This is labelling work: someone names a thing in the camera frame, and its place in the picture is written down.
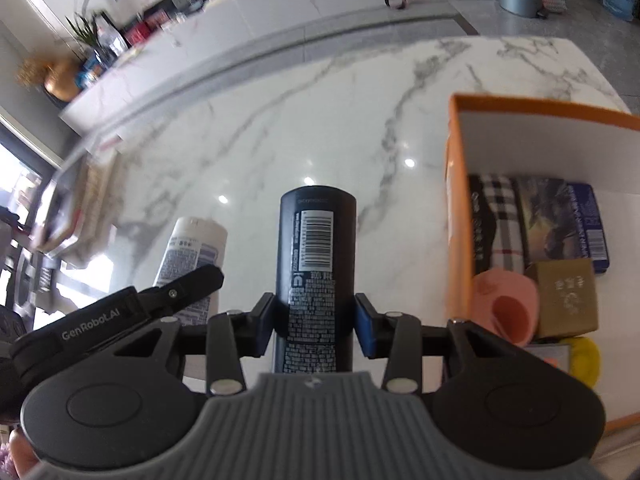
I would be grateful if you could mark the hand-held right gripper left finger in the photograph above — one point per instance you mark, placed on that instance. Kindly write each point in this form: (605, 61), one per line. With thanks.
(262, 320)

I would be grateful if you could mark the dark printed picture box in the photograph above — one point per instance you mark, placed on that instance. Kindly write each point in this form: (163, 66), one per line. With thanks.
(550, 225)

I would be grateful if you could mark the plaid case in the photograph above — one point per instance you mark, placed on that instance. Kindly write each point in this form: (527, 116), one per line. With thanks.
(500, 230)

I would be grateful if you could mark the clear plastic bottle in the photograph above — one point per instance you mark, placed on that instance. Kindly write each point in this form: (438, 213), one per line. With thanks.
(112, 40)

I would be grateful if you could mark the cream paperback book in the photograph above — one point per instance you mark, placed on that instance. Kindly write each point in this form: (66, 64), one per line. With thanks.
(102, 220)

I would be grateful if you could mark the gold acorn vase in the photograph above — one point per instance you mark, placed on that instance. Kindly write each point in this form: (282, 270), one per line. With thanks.
(62, 82)

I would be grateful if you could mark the person's left hand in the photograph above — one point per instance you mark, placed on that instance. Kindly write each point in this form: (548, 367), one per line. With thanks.
(22, 452)

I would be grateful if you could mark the white squeeze tube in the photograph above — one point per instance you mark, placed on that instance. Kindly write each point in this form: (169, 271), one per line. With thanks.
(192, 250)

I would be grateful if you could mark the yellow tape measure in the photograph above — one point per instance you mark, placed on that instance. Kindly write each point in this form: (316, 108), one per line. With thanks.
(582, 360)

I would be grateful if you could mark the white marble console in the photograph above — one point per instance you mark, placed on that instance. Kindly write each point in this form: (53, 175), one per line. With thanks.
(280, 0)

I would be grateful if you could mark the brown cardboard box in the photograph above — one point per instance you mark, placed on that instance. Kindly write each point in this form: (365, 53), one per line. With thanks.
(565, 300)

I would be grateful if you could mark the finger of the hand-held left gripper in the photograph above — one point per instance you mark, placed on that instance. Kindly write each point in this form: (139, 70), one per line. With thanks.
(190, 282)

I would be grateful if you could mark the pink plastic holder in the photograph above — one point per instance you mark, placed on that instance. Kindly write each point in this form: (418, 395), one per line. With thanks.
(505, 300)

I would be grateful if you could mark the green potted plant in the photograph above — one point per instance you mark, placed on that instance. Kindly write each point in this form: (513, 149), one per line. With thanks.
(85, 32)

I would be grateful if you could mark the orange cardboard shoe box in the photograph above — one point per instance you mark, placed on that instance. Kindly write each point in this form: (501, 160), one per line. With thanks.
(457, 210)

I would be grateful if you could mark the blue snack packets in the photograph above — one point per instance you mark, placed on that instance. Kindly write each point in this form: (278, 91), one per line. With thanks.
(90, 72)

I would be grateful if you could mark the clear acrylic cube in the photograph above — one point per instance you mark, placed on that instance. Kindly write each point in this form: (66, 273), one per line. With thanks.
(550, 355)

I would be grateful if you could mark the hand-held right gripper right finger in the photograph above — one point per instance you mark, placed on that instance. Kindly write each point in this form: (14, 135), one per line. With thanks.
(365, 325)

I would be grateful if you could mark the dried flower bunch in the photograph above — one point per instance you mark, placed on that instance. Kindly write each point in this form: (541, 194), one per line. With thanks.
(30, 70)

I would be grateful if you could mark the dark blue spray can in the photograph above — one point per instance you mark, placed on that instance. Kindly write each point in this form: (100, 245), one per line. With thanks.
(315, 260)

